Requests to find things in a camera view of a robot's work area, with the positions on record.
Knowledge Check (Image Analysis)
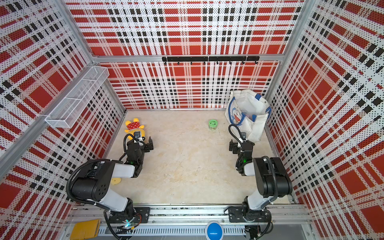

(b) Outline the yellow box at base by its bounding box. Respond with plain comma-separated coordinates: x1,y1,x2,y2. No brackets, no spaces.
70,219,101,240

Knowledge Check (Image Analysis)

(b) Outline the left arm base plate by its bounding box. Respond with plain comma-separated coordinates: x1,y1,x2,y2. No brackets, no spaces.
108,207,151,226

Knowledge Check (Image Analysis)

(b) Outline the blue round button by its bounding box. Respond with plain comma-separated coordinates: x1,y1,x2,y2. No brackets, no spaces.
205,221,224,240

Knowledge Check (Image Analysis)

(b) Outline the black hook rail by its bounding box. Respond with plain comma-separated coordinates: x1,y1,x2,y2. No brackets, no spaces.
162,56,260,64

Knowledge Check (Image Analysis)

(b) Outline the white canvas cartoon bag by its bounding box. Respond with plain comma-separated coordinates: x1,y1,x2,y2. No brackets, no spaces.
225,90,272,143

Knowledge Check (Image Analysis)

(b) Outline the green lidded small jar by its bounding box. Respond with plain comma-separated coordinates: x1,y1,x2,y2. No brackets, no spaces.
209,119,218,131

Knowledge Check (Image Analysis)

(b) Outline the white wire mesh basket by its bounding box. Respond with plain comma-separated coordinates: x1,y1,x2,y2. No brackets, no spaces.
45,66,109,129

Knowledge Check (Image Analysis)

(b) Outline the yellow red plush toy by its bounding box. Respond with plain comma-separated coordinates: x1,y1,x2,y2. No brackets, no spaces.
125,118,146,141

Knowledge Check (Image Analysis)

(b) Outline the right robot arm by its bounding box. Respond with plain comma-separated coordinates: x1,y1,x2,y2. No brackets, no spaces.
224,124,293,223

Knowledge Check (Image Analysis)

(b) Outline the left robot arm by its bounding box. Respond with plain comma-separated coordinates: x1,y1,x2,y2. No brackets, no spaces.
66,131,154,229

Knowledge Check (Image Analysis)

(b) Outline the yellow sponge piece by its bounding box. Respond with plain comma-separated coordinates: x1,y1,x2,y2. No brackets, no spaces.
111,178,122,185

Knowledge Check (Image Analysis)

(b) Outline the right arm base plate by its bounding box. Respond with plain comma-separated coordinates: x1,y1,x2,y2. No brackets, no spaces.
225,206,272,223

